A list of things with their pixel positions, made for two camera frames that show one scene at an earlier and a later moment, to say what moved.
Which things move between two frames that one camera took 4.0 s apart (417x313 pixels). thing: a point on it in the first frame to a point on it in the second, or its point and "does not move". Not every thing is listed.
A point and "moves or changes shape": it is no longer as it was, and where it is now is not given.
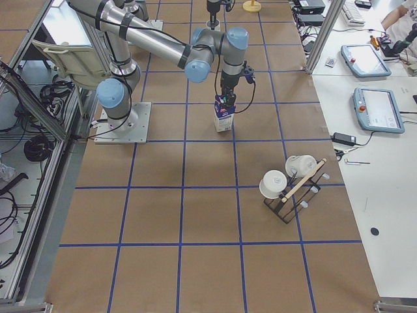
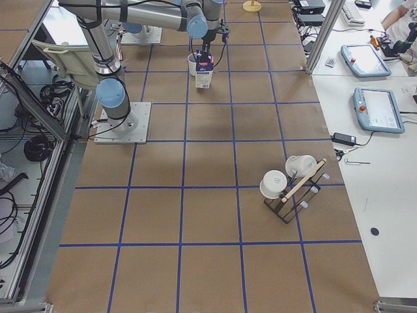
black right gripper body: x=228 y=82 to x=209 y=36
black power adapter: x=345 y=139 does not move
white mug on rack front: x=273 y=184 does not move
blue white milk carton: x=223 y=114 moves or changes shape
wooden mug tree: x=251 y=6 does not move
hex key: x=354 y=163 does not move
